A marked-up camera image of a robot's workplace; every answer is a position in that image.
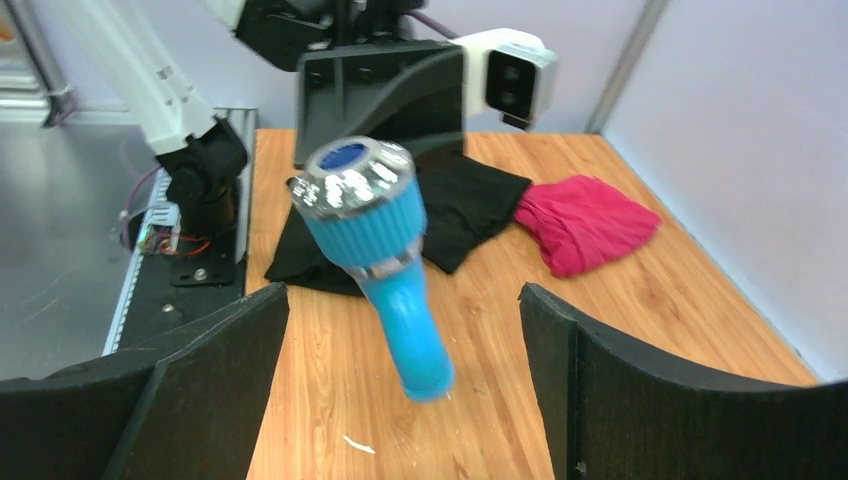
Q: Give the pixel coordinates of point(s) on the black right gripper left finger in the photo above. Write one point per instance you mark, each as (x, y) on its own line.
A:
(185, 404)

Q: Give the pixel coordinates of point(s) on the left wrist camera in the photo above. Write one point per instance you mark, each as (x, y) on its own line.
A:
(508, 71)

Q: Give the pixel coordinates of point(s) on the black cloth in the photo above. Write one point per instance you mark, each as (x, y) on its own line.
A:
(467, 203)

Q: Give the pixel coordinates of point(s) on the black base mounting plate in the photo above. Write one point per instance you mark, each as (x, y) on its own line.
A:
(172, 280)

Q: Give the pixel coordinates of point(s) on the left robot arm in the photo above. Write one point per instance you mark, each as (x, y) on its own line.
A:
(168, 107)

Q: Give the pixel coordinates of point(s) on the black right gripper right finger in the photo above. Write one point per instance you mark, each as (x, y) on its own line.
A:
(616, 407)

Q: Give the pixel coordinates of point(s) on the blue water faucet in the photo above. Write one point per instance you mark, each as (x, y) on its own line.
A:
(378, 252)

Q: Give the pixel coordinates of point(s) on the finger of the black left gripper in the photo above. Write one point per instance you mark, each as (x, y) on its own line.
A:
(409, 93)

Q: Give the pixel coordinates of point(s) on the magenta cloth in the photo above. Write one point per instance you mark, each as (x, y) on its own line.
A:
(582, 223)

